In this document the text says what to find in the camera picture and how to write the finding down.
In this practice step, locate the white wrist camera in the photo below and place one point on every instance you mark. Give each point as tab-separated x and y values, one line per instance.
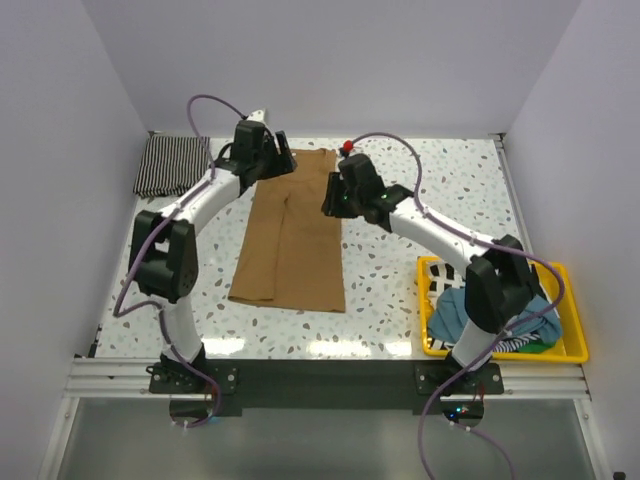
346	149
260	115

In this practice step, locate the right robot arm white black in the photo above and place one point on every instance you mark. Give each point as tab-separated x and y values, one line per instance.
499	282

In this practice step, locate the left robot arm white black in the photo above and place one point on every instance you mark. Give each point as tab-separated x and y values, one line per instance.
163	261

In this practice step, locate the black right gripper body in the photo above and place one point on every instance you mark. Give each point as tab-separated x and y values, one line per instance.
354	202

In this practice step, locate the yellow plastic bin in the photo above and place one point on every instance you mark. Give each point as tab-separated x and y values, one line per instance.
571	348

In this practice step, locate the blue tank top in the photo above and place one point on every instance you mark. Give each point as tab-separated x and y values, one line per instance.
450	317

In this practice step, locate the green tank top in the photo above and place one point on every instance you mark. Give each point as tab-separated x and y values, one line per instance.
535	347

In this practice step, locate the black white striped tank top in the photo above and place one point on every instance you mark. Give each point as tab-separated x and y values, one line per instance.
171	165

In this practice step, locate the tan tank top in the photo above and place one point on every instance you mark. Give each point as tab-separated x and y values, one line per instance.
291	254

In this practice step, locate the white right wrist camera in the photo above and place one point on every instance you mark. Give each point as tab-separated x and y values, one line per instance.
346	149

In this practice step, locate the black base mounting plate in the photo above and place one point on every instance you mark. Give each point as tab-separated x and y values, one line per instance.
228	388

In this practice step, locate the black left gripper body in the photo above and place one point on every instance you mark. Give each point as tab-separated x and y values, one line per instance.
268	160

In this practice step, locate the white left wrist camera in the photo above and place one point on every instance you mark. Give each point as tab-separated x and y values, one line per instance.
260	115

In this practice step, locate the navy white striped tank top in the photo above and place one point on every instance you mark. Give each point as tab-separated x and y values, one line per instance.
439	276

